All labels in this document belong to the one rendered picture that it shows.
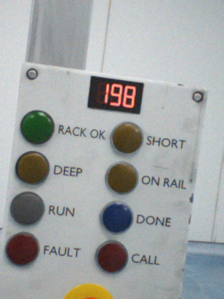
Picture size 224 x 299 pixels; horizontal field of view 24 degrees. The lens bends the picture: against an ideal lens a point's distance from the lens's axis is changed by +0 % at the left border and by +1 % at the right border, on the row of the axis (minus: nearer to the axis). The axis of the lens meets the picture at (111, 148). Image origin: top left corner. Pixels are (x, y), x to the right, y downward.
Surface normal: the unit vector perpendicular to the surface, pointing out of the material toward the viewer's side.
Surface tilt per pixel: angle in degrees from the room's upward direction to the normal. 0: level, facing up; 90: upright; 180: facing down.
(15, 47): 90
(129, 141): 92
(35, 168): 89
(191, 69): 90
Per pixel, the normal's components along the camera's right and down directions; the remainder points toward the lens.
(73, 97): 0.13, 0.07
